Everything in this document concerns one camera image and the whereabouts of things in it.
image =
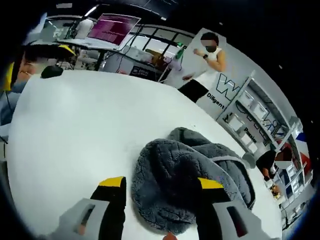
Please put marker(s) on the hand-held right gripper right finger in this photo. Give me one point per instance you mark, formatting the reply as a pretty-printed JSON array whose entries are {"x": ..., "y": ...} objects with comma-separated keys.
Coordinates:
[{"x": 225, "y": 212}]

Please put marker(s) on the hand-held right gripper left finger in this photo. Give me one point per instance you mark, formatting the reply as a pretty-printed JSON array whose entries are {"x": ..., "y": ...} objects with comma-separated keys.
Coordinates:
[{"x": 100, "y": 215}]

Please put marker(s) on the grey fluffy towel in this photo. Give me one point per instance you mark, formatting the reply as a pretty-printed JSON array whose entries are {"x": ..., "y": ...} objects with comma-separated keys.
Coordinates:
[{"x": 172, "y": 180}]

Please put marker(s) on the person's right hand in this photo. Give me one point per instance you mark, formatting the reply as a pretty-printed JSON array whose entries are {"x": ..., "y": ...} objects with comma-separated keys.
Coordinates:
[{"x": 170, "y": 236}]

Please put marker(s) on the black object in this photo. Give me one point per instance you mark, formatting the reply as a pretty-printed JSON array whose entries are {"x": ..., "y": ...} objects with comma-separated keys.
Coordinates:
[{"x": 51, "y": 71}]

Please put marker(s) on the grey desk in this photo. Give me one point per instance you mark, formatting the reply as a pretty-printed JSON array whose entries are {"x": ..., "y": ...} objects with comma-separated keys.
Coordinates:
[{"x": 87, "y": 43}]

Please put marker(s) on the monitor with purple screen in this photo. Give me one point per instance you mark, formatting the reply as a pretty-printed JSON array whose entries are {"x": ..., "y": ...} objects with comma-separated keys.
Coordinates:
[{"x": 112, "y": 28}]

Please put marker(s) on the white table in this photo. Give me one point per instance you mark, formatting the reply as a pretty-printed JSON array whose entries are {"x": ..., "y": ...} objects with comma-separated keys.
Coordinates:
[{"x": 87, "y": 120}]

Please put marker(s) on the white storage box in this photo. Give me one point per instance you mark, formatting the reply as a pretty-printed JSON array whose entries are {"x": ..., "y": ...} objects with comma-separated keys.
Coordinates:
[
  {"x": 235, "y": 122},
  {"x": 258, "y": 110}
]

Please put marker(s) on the black labelled box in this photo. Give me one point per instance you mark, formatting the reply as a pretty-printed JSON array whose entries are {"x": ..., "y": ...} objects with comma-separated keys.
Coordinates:
[{"x": 140, "y": 70}]

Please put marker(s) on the red white blue poster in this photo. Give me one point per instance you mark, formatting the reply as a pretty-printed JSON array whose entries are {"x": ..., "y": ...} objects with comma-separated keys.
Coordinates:
[{"x": 303, "y": 150}]

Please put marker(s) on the white shelf rack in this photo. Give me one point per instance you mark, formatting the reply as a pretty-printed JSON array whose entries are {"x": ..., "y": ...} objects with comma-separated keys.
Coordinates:
[{"x": 265, "y": 117}]

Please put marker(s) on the white lettered wall panel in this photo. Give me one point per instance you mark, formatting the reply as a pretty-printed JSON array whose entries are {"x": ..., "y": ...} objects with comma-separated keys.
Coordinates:
[{"x": 225, "y": 90}]

